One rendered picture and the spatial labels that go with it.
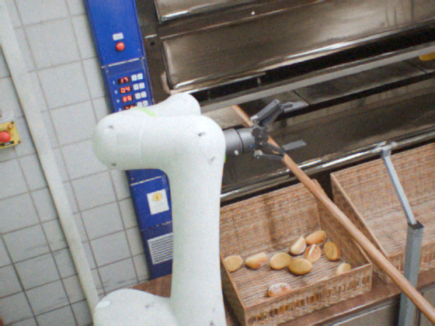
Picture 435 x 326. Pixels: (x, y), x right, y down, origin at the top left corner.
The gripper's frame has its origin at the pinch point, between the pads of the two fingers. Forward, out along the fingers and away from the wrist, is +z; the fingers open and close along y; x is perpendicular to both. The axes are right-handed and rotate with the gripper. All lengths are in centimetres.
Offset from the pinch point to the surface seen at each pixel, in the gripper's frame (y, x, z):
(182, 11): -24, -53, -18
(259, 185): 31.5, -18.0, -8.0
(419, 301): 29, 52, 6
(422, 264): 86, -6, 56
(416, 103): 42, -56, 86
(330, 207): 28.2, 8.2, 5.7
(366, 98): 31, -54, 59
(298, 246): 84, -36, 15
